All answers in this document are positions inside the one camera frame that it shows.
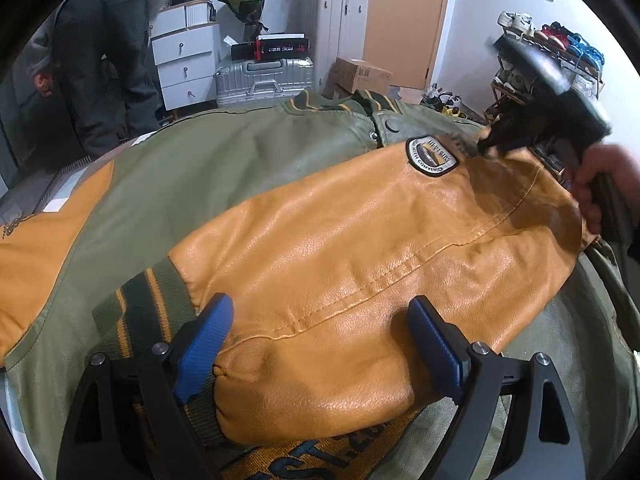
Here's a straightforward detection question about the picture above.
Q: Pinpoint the operator right hand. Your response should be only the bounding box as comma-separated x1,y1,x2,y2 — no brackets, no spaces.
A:
570,142,639,234

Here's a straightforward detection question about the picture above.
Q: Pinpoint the cardboard box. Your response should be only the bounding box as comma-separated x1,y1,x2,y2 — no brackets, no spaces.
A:
324,58,393,98

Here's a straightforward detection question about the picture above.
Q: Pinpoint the silver aluminium suitcase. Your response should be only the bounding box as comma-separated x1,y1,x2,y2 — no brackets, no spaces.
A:
215,58,314,107

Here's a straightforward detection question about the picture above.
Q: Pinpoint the person in grey hoodie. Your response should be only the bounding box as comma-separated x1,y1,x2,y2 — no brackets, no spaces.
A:
24,0,169,158

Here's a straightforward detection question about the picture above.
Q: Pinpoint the shoe rack with shoes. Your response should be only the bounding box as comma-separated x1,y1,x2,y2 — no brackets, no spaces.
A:
484,11,604,124

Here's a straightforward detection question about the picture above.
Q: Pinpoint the green and orange varsity jacket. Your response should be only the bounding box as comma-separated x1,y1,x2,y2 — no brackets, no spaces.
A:
1,91,639,479

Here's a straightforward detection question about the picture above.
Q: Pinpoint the wooden door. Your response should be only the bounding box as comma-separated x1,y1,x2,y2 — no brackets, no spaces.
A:
363,0,447,89

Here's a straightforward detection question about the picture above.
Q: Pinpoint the white drawer cabinet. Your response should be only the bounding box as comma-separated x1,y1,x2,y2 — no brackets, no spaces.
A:
150,0,220,112

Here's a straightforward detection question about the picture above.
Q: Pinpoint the green bouquet wrap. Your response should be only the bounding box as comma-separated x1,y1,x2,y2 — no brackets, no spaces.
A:
219,0,269,42

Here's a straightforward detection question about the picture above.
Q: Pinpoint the white upright suitcase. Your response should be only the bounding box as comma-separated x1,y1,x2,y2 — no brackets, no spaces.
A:
300,0,369,92

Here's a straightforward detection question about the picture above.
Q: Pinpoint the black red box on suitcase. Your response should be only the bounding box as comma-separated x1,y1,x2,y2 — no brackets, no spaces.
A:
230,34,309,62

